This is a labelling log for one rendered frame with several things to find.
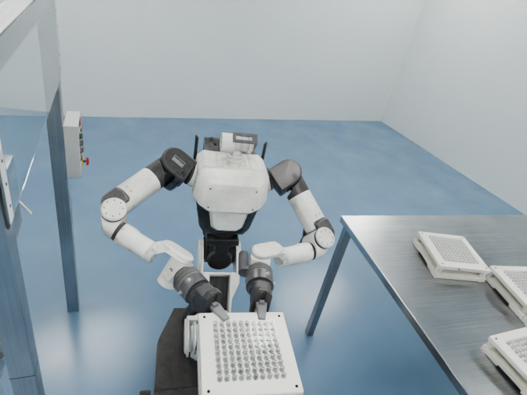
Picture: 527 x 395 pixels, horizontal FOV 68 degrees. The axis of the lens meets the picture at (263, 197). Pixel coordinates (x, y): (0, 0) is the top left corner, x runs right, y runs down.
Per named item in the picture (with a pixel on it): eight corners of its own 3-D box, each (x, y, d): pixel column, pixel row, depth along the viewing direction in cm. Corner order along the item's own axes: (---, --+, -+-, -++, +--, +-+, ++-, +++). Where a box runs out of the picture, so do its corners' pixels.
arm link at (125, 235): (142, 254, 117) (88, 219, 117) (140, 265, 126) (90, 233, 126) (163, 227, 123) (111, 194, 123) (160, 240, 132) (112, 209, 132)
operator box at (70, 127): (84, 161, 195) (81, 111, 182) (81, 178, 182) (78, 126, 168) (70, 160, 193) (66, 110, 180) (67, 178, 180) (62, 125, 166)
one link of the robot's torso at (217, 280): (190, 349, 164) (197, 239, 172) (232, 349, 169) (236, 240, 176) (194, 359, 150) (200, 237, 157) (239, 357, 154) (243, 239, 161)
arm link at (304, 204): (325, 246, 155) (299, 197, 158) (345, 238, 144) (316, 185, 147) (305, 259, 149) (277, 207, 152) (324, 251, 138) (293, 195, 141)
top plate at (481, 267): (461, 239, 193) (463, 236, 192) (488, 273, 172) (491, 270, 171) (416, 233, 189) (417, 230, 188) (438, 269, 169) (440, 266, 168)
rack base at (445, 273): (457, 247, 196) (459, 243, 194) (484, 282, 175) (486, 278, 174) (412, 241, 192) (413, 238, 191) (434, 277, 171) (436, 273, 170)
